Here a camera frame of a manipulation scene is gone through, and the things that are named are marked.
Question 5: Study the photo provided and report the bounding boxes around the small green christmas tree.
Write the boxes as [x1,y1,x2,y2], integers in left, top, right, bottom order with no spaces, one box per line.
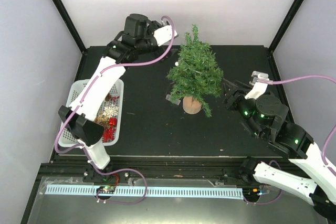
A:
[167,24,224,118]

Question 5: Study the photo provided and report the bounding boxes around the white bulb light string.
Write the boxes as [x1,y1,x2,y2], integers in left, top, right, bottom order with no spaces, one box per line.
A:
[165,61,182,104]

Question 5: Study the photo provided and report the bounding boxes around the red gift box ornament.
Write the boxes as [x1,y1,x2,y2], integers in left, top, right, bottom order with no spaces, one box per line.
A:
[109,118,117,127]

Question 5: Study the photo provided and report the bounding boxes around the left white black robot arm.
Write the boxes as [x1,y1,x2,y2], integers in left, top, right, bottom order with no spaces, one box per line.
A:
[54,14,177,182]

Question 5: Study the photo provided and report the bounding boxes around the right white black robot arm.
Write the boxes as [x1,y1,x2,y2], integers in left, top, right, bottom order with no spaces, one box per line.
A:
[223,74,335,221]

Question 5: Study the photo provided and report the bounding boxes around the terracotta tree pot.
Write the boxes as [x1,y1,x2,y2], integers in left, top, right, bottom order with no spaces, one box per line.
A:
[183,96,202,115]

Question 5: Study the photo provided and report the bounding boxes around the white snowflake ornament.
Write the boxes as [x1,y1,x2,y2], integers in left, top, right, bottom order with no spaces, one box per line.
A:
[102,105,119,118]

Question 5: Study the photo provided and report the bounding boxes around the pine cone ornament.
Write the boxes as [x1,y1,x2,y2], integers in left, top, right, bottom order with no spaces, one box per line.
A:
[105,93,111,101]

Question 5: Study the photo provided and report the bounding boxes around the white plastic basket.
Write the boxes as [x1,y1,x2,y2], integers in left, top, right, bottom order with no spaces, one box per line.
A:
[59,79,124,148]

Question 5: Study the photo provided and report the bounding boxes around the red snowflake ornament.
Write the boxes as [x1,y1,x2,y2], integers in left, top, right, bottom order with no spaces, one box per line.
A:
[102,127,116,143]

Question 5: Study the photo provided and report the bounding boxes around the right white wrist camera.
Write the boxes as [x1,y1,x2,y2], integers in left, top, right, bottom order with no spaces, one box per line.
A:
[245,71,269,100]

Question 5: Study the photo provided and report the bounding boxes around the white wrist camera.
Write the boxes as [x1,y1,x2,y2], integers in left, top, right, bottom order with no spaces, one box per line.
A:
[245,71,269,100]
[153,19,179,47]

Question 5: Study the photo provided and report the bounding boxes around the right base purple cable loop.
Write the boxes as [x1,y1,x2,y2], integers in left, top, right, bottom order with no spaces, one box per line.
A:
[243,160,284,206]

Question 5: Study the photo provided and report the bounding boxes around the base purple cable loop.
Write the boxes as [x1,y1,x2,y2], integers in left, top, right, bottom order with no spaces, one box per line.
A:
[243,160,284,206]
[88,167,148,205]

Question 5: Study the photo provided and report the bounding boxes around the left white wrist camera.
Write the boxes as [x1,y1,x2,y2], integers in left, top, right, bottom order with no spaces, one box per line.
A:
[153,19,179,47]

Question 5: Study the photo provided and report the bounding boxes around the light blue slotted cable duct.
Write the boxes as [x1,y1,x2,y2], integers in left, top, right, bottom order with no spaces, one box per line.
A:
[45,185,244,200]

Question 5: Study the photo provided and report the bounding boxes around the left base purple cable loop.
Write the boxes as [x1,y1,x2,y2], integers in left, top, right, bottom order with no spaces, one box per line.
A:
[88,167,148,205]

